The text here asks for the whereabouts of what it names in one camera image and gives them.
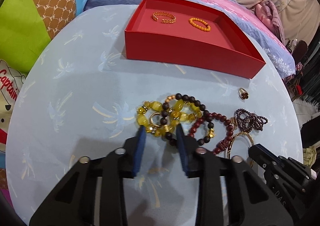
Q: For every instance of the thin gold bangle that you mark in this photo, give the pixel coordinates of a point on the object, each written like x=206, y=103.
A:
x=239, y=145

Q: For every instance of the red jewelry box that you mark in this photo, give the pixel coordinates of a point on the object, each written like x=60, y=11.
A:
x=201, y=37

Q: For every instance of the folded pink cloth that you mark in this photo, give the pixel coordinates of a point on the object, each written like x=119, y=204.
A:
x=268, y=15

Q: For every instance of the dark red chair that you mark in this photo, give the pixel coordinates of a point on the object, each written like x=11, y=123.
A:
x=298, y=51

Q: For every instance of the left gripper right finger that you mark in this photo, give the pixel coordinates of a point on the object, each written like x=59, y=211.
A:
x=198, y=162

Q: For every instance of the monkey cartoon blanket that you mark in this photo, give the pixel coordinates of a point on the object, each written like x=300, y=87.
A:
x=49, y=50

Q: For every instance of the purple garnet bead strand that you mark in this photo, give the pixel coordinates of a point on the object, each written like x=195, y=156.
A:
x=248, y=121

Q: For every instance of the gold twisted bangle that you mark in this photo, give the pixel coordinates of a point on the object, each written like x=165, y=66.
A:
x=167, y=18

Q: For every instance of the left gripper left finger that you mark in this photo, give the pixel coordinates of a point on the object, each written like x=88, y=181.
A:
x=122, y=163

